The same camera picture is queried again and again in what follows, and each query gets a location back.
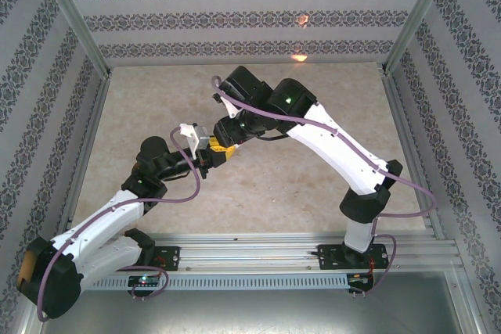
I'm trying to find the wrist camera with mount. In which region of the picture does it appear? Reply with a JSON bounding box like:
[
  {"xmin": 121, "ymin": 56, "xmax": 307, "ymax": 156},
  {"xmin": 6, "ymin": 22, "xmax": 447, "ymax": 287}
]
[
  {"xmin": 213, "ymin": 92, "xmax": 240, "ymax": 120},
  {"xmin": 178, "ymin": 122, "xmax": 213, "ymax": 157}
]

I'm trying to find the aluminium rail beam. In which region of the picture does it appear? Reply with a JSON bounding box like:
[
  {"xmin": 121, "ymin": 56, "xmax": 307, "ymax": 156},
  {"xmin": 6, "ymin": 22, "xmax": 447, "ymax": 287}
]
[{"xmin": 38, "ymin": 232, "xmax": 460, "ymax": 272}]

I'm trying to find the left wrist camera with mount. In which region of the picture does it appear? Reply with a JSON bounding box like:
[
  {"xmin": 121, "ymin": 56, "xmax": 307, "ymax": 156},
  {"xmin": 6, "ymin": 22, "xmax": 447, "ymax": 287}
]
[{"xmin": 178, "ymin": 122, "xmax": 213, "ymax": 157}]

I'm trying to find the aluminium side rail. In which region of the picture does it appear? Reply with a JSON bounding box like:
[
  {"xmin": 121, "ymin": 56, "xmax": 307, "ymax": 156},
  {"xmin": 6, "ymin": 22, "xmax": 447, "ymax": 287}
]
[
  {"xmin": 381, "ymin": 70, "xmax": 447, "ymax": 241},
  {"xmin": 52, "ymin": 71, "xmax": 113, "ymax": 243}
]

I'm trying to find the grey metal sheet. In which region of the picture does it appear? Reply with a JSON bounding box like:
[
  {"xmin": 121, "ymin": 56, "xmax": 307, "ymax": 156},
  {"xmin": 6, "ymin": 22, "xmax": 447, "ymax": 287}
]
[{"xmin": 23, "ymin": 271, "xmax": 482, "ymax": 334}]

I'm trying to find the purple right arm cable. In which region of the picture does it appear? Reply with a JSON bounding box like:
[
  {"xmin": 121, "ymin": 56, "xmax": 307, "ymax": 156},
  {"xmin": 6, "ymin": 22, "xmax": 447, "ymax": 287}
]
[{"xmin": 211, "ymin": 75, "xmax": 438, "ymax": 299}]

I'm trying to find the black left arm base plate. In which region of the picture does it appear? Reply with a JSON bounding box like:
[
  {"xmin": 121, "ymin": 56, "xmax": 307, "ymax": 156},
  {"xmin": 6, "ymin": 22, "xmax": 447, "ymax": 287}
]
[{"xmin": 150, "ymin": 246, "xmax": 181, "ymax": 271}]

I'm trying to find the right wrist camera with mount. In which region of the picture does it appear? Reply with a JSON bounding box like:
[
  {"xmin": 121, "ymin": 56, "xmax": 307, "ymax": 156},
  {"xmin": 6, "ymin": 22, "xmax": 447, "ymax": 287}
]
[{"xmin": 213, "ymin": 92, "xmax": 240, "ymax": 120}]

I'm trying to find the slotted grey cable duct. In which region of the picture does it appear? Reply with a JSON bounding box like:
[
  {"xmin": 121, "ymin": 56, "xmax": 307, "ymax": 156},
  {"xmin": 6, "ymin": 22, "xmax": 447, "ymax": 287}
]
[{"xmin": 81, "ymin": 274, "xmax": 350, "ymax": 290}]

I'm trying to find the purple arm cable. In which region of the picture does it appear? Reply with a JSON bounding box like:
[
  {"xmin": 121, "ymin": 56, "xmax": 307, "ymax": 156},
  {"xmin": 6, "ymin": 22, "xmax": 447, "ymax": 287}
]
[
  {"xmin": 35, "ymin": 127, "xmax": 203, "ymax": 321},
  {"xmin": 211, "ymin": 75, "xmax": 438, "ymax": 299}
]

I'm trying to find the aluminium frame post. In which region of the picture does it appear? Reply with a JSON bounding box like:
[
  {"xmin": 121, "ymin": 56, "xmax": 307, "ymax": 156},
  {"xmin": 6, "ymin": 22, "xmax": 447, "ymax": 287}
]
[
  {"xmin": 381, "ymin": 0, "xmax": 459, "ymax": 75},
  {"xmin": 33, "ymin": 0, "xmax": 113, "ymax": 77}
]

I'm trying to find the small circuit board green light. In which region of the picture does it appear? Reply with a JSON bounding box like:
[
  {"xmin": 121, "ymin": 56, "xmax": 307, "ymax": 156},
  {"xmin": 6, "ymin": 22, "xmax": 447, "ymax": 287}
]
[{"xmin": 128, "ymin": 275, "xmax": 164, "ymax": 287}]

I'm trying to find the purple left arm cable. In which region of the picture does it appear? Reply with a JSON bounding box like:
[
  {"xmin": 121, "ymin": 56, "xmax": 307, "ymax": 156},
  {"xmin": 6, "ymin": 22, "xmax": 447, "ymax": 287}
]
[{"xmin": 35, "ymin": 127, "xmax": 203, "ymax": 321}]

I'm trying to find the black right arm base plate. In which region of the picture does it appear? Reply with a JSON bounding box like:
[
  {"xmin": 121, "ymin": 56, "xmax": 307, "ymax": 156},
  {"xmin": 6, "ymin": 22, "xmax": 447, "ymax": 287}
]
[{"xmin": 317, "ymin": 243, "xmax": 391, "ymax": 271}]

